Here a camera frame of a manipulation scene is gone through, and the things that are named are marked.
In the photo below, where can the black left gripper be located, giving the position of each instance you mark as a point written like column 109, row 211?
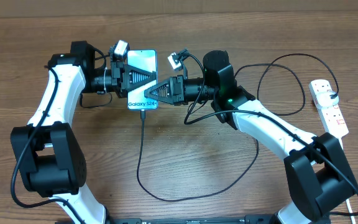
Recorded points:
column 128, row 72

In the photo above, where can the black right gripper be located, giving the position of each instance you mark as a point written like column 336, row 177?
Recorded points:
column 174, row 91

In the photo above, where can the blue Galaxy smartphone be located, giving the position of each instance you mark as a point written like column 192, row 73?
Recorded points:
column 146, row 60

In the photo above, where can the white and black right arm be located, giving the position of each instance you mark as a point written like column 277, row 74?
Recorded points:
column 318, row 174

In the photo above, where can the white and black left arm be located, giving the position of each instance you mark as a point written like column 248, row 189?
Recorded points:
column 49, row 159

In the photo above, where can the white charger plug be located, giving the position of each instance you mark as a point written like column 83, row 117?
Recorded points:
column 326, row 99

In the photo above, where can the white power strip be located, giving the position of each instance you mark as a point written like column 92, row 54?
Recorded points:
column 331, row 118

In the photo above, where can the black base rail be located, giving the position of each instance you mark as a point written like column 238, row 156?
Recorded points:
column 248, row 219

